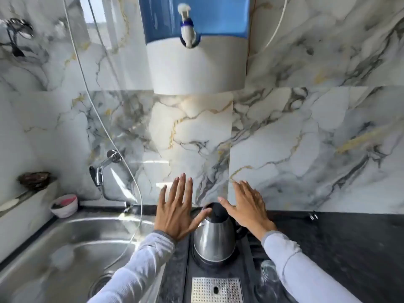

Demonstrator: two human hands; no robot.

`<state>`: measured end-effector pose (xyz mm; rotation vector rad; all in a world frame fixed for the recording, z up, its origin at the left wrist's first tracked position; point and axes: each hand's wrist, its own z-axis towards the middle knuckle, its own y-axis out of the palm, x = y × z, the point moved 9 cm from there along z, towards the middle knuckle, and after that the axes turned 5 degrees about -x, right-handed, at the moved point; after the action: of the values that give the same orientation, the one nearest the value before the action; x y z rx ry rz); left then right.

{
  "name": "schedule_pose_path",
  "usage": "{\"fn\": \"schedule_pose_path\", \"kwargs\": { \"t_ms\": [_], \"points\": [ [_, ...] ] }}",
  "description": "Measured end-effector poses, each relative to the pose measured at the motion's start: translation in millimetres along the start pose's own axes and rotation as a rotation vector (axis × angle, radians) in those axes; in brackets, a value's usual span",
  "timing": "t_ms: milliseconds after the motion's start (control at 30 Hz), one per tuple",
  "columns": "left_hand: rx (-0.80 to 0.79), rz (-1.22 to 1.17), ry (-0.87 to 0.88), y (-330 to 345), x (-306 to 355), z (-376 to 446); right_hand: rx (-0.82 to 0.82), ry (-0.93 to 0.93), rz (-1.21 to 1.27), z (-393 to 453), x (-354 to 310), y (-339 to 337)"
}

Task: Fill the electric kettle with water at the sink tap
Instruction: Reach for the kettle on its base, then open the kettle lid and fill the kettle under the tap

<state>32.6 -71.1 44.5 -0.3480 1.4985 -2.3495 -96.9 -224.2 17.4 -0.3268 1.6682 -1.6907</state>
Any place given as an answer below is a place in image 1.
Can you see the black drain tray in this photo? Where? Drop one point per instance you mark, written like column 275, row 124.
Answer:
column 249, row 265

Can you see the person's left hand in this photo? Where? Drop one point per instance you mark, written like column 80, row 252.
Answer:
column 173, row 217

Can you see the white bowl with scrubbers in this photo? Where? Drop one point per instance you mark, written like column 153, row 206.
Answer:
column 66, row 208

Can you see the stainless steel electric kettle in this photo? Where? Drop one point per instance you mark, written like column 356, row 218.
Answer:
column 214, row 239

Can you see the blue white water purifier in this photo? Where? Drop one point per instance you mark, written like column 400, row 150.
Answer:
column 195, row 66

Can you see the person's right forearm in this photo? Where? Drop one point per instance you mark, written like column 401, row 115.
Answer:
column 303, row 274

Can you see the perforated metal grate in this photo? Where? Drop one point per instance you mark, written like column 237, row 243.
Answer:
column 217, row 290

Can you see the person's left forearm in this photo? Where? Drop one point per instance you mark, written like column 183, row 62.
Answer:
column 135, row 271

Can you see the metal sink drain strainer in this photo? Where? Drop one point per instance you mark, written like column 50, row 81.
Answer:
column 99, row 285

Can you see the stainless steel sink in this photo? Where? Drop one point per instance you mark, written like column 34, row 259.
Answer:
column 63, row 249

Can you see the white purifier tap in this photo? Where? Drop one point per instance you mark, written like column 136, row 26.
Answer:
column 187, row 28

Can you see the white oval soap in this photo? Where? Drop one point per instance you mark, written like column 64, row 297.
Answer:
column 9, row 205

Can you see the person's right hand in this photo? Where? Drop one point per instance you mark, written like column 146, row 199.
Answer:
column 252, row 211

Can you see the small metal clip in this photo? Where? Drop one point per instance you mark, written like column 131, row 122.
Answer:
column 313, row 215

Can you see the clear drinking glass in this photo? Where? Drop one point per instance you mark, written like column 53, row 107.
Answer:
column 268, row 277

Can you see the chrome wall faucet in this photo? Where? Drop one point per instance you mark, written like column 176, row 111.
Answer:
column 99, row 176

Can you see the dark scrubber bowl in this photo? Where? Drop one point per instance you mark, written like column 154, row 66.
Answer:
column 34, row 180

